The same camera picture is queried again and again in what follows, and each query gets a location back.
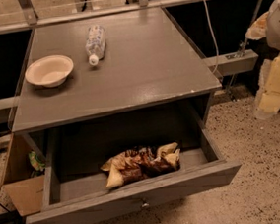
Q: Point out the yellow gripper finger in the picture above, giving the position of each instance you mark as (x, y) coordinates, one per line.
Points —
(258, 29)
(267, 100)

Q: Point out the brown chip bag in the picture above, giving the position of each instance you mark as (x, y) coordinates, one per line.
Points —
(141, 163)

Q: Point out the grey cabinet counter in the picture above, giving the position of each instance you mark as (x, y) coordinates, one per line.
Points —
(146, 62)

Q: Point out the grey open top drawer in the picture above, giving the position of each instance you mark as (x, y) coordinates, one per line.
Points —
(87, 201)

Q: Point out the clear plastic water bottle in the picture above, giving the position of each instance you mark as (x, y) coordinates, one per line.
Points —
(95, 44)

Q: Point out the white paper bowl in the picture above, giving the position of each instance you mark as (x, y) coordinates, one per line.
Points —
(50, 71)

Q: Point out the green snack packet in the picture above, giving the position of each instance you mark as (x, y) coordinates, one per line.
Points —
(36, 162)

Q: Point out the cardboard box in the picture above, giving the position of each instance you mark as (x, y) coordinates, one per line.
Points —
(24, 190)

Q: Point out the metal railing frame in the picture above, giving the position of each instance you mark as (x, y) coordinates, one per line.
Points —
(116, 7)

